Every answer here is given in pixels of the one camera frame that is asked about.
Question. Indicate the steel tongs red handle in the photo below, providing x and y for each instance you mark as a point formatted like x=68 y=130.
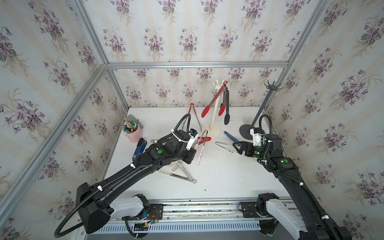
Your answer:
x=202 y=140
x=193 y=112

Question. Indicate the steel tongs white ring large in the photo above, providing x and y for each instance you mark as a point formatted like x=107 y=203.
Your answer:
x=178 y=165

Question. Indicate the coloured pens in bucket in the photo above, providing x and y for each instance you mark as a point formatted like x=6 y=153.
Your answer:
x=130 y=127

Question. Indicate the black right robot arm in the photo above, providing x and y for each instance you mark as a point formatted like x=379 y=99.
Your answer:
x=314 y=223

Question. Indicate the small white steel tongs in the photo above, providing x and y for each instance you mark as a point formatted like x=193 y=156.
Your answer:
x=226 y=147

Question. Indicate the red silicone tip tongs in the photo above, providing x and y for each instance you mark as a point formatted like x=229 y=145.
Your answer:
x=222 y=87

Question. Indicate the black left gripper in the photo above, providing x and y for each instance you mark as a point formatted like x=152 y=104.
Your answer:
x=191 y=153

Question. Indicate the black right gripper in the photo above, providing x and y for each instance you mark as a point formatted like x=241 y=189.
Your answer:
x=249 y=145

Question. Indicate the cream utensil rack stand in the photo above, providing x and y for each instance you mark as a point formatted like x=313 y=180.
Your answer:
x=212 y=127

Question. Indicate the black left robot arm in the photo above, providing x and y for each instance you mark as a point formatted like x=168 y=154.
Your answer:
x=93 y=207

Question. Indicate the pink cat paw tongs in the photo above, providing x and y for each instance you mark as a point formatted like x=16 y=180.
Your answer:
x=205 y=134

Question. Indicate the black silicone tip tongs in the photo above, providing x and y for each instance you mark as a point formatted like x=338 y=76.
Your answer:
x=227 y=106

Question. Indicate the dark grey utensil rack stand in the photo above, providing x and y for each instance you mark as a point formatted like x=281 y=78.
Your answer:
x=245 y=129

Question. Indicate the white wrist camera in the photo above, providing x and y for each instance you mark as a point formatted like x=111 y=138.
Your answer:
x=193 y=137
x=257 y=135

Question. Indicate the blue black stapler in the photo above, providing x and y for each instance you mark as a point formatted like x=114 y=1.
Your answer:
x=139 y=150

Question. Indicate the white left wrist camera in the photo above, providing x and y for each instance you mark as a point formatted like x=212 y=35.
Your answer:
x=193 y=137

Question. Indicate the steel tongs red handle near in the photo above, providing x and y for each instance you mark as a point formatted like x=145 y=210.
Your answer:
x=202 y=140

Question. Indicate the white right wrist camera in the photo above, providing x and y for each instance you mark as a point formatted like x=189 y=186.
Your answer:
x=257 y=135

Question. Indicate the pink pen holder bucket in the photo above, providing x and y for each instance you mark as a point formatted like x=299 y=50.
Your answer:
x=135 y=136

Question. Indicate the steel tongs red handle far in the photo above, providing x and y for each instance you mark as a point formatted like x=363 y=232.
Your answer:
x=193 y=112

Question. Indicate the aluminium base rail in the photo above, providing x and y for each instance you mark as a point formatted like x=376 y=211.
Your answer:
x=190 y=216

